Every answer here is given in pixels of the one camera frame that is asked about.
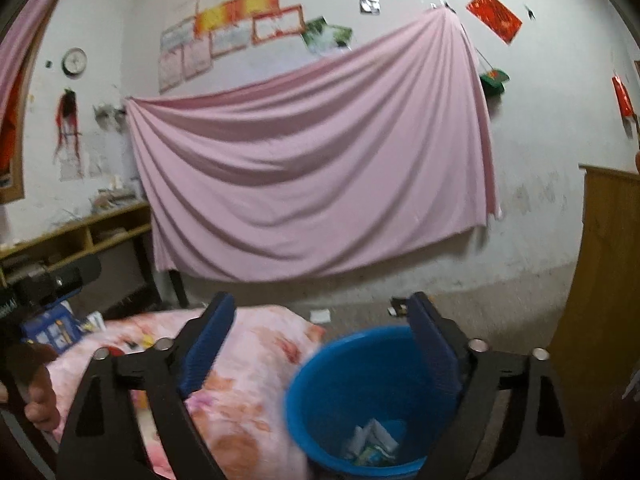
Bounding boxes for small silver wrapper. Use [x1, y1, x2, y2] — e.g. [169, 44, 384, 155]
[342, 419, 399, 467]

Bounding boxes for blue plastic trash bucket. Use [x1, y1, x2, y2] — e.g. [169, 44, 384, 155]
[285, 326, 458, 479]

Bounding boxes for left human hand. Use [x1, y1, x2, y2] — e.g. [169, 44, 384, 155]
[4, 342, 61, 432]

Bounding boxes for blue cardboard box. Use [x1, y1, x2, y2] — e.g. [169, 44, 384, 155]
[23, 301, 82, 354]

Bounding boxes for white barcode packet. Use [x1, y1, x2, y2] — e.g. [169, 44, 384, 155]
[78, 311, 106, 334]

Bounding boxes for pink floral blanket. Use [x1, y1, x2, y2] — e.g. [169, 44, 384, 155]
[48, 306, 324, 479]

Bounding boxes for wooden cabinet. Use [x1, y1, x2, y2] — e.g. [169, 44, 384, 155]
[549, 166, 639, 469]

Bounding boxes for pink window curtain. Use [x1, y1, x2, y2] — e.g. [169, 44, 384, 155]
[1, 0, 58, 118]

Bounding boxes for green red hanging ornament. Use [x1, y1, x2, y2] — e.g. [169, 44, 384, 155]
[480, 68, 510, 99]

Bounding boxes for wooden wall shelf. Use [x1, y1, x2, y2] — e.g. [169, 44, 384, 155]
[1, 202, 152, 281]

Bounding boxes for red tassel wall ornament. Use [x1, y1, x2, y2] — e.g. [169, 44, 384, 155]
[54, 88, 80, 160]

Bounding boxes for pink hanging wall sheet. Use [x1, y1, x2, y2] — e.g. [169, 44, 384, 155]
[127, 8, 498, 283]

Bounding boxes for round wall clock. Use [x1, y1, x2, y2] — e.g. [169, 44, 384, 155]
[61, 48, 88, 78]

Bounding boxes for red hanging wall packet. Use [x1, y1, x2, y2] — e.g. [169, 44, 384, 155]
[612, 74, 636, 118]

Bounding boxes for certificates on wall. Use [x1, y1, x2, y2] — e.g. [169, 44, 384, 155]
[157, 0, 335, 93]

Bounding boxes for red paper wall poster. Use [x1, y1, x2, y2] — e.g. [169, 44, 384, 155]
[466, 0, 522, 44]

